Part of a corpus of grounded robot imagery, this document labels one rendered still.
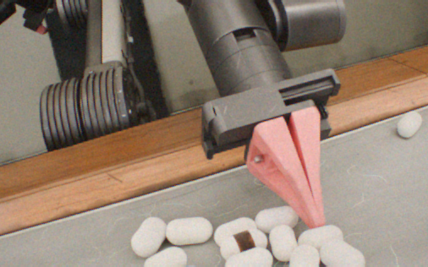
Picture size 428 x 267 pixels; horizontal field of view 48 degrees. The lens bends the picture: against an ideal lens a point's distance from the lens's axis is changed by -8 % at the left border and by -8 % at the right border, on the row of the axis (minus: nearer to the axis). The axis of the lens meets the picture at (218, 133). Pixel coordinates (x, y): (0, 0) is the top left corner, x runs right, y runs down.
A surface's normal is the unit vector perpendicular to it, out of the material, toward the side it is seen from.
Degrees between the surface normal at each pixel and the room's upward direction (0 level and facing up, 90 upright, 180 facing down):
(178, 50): 90
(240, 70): 50
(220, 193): 0
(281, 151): 62
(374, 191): 0
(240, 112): 40
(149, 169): 45
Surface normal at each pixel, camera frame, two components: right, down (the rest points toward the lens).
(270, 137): 0.15, -0.13
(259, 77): -0.08, -0.43
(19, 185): -0.19, -0.90
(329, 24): 0.35, 0.43
